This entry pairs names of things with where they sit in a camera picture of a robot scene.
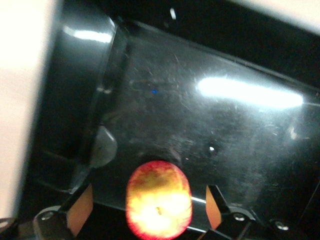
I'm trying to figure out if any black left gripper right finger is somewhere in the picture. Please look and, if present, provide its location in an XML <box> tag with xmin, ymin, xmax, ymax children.
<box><xmin>204</xmin><ymin>184</ymin><xmax>257</xmax><ymax>240</ymax></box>

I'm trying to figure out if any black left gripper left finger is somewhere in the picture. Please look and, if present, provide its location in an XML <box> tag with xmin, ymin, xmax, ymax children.
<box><xmin>32</xmin><ymin>183</ymin><xmax>95</xmax><ymax>240</ymax></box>

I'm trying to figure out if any red yellow apple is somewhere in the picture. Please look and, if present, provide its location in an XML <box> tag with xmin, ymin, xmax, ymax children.
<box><xmin>124</xmin><ymin>159</ymin><xmax>194</xmax><ymax>240</ymax></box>

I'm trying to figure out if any black plastic box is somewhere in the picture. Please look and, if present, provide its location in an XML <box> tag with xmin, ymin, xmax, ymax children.
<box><xmin>14</xmin><ymin>0</ymin><xmax>320</xmax><ymax>240</ymax></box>

